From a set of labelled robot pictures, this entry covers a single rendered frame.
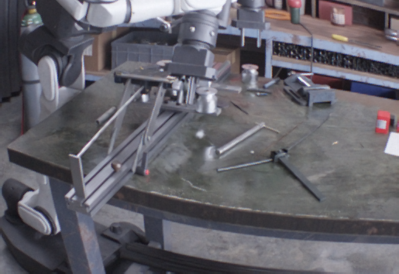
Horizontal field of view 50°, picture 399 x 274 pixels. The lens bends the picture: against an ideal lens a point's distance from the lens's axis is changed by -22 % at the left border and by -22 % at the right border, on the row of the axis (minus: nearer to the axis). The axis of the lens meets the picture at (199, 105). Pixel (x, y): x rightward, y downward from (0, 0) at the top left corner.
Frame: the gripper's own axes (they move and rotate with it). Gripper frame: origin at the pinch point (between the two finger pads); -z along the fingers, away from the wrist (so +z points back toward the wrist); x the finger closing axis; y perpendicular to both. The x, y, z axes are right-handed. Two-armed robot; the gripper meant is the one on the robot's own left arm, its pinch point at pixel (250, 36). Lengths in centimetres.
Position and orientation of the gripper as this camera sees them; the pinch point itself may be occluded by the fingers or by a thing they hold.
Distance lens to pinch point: 159.5
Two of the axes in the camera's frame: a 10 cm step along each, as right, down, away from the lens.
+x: 10.0, 0.3, -0.3
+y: 0.4, -3.6, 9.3
